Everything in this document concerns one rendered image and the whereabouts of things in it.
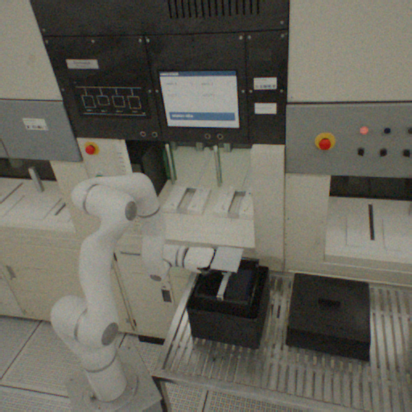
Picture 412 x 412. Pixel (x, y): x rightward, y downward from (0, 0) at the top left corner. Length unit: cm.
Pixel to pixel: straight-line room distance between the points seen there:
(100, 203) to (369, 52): 94
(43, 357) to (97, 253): 169
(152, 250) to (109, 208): 36
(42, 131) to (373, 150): 132
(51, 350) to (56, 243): 80
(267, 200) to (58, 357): 173
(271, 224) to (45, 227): 121
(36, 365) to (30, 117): 156
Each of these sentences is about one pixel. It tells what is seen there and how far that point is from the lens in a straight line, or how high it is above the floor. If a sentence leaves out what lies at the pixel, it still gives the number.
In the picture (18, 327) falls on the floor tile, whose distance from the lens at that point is 320.
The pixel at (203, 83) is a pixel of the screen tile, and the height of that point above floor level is 164.
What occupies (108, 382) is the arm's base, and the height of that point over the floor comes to 87.
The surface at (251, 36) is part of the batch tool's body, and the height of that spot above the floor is 179.
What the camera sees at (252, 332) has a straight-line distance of 168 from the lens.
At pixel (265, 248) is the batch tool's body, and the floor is 92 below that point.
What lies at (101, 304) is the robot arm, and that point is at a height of 121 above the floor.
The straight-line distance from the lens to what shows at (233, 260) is 161.
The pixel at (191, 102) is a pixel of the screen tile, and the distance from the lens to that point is 164.
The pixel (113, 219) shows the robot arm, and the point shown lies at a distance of 127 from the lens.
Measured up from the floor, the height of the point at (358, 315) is 86.
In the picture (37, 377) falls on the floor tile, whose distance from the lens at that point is 290.
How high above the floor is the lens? 220
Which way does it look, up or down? 36 degrees down
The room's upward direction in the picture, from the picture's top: 7 degrees counter-clockwise
